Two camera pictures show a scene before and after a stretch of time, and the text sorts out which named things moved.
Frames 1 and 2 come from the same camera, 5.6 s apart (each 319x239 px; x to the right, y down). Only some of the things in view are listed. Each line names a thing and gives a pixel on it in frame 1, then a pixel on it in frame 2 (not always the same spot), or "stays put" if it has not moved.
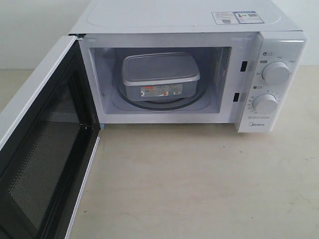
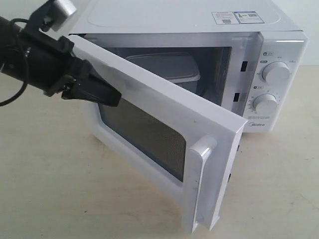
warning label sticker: x=237 y=17 stays put
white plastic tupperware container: x=159 y=76 stays put
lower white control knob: x=264 y=103 stays put
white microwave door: x=50 y=133 -> x=179 y=151
